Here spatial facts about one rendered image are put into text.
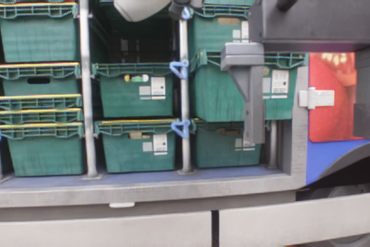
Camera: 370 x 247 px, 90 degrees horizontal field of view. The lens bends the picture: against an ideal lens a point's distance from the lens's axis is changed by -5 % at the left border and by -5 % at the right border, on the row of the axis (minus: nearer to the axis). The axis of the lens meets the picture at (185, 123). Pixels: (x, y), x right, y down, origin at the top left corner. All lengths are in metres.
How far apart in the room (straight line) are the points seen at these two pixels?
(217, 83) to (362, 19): 0.51
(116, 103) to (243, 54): 0.82
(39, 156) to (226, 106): 0.90
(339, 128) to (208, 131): 0.60
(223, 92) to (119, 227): 0.69
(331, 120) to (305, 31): 0.86
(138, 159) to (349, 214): 1.07
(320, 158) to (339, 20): 0.87
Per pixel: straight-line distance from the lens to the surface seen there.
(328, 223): 1.23
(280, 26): 0.22
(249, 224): 1.01
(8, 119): 1.20
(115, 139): 0.98
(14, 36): 1.22
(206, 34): 1.03
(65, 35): 1.11
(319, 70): 1.04
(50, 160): 1.13
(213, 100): 0.70
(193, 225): 0.94
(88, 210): 0.96
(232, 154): 1.04
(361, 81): 0.30
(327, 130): 1.06
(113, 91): 0.98
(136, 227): 0.94
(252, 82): 0.21
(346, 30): 0.26
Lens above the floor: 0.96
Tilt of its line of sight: 4 degrees down
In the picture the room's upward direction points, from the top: 2 degrees counter-clockwise
